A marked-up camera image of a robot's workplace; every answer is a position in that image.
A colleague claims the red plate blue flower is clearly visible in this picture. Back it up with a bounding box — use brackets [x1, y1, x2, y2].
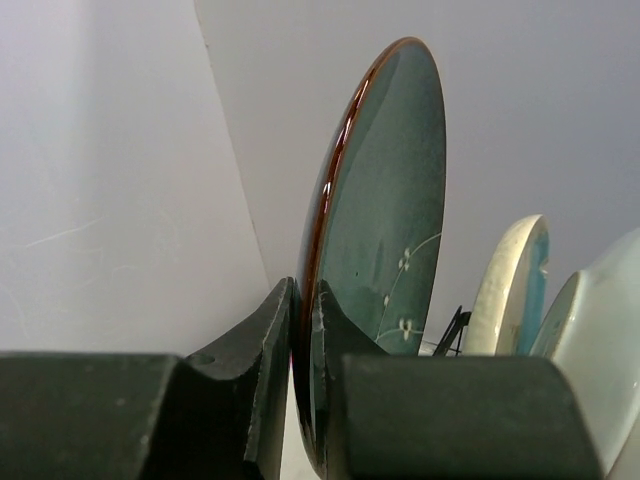
[531, 230, 639, 479]

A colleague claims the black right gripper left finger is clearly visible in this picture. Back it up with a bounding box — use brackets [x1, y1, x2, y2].
[1, 278, 295, 479]

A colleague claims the cream plate blue top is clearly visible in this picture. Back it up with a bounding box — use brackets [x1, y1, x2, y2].
[462, 214, 549, 356]

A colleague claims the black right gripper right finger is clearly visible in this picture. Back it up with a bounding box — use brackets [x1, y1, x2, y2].
[313, 283, 603, 479]

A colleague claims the black wire dish rack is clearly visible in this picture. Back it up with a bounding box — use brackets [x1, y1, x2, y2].
[432, 306, 471, 356]

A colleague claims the dark teal round plate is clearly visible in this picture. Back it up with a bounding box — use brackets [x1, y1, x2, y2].
[290, 36, 446, 476]

